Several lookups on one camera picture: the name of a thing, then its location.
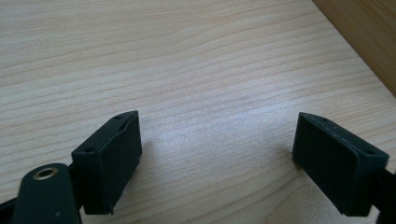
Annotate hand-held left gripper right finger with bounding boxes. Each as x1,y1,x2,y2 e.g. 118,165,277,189
291,111,390,217

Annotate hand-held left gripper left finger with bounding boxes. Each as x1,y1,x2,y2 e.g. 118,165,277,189
71,110,143,216

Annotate wooden tea box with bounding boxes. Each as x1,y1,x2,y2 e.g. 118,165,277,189
311,0,396,98

